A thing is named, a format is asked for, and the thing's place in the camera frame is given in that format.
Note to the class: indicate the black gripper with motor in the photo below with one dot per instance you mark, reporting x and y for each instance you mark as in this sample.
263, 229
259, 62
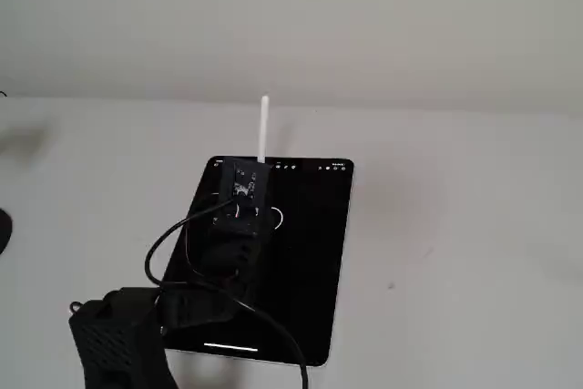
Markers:
263, 178

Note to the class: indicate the black screen tablet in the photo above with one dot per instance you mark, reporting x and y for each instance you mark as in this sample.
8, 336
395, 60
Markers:
300, 261

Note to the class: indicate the white stylus pen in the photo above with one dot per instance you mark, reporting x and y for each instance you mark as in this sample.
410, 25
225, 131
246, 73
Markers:
263, 129

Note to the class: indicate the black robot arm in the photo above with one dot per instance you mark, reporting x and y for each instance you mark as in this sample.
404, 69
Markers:
114, 343

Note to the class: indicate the black round object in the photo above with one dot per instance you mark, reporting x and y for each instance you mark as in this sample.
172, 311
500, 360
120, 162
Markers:
4, 230

